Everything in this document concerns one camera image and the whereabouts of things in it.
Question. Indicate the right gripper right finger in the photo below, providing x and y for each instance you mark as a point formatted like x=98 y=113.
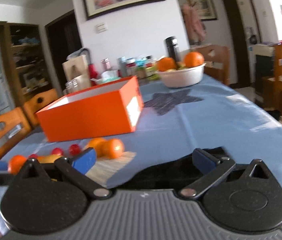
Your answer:
x=213 y=169

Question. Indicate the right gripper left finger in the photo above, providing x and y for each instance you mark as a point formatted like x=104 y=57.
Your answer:
x=75 y=169

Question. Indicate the red small fruit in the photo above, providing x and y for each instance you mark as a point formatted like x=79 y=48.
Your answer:
x=74 y=150

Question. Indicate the yellow pear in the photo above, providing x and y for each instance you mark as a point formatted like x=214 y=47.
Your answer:
x=48 y=158

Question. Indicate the red cherry tomato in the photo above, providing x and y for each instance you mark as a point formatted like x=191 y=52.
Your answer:
x=57 y=151

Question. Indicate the wooden chair near left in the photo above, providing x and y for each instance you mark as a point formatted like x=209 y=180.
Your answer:
x=14 y=127

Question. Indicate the black cloth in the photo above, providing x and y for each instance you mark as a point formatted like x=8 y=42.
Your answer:
x=171 y=175

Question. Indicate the small orange tangerine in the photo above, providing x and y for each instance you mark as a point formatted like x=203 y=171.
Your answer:
x=113 y=148

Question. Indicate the blue tablecloth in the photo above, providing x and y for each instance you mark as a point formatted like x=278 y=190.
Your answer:
x=220 y=117

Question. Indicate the orange cardboard box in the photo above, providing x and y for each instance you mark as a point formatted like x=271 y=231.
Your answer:
x=109 y=109

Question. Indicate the wooden chair far left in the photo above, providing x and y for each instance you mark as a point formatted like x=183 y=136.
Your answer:
x=38 y=102

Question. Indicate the glass jar mug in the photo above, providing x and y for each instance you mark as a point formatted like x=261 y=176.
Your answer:
x=72 y=86

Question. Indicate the white fruit bowl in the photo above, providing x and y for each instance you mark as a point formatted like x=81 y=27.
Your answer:
x=182 y=78

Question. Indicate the red umbrella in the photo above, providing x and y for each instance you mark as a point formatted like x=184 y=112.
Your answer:
x=93 y=74

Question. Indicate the beige paper bag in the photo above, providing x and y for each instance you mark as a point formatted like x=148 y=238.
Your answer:
x=77 y=69

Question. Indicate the wooden cabinet shelf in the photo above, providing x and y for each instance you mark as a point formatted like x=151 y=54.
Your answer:
x=23 y=61

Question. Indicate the wooden chair behind bowl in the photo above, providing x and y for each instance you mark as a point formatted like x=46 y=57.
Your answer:
x=217 y=60

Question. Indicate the pink bottle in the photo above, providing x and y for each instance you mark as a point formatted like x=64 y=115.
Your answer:
x=106 y=64

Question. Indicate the orange in bowl right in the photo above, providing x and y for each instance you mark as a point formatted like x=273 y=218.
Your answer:
x=193 y=59

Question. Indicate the orange in bowl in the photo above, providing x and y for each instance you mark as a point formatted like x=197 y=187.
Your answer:
x=193 y=59
x=165 y=64

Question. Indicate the orange in bowl left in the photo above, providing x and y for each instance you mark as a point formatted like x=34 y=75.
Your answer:
x=165 y=64

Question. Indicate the grey blue bottle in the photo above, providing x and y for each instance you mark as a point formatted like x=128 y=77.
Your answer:
x=122 y=67

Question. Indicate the black thermos bottle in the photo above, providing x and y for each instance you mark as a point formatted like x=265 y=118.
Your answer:
x=172 y=48

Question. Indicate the small framed picture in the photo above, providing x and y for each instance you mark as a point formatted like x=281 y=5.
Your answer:
x=205 y=9

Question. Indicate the wall switch panel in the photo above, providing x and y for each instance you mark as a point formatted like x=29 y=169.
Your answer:
x=99 y=28

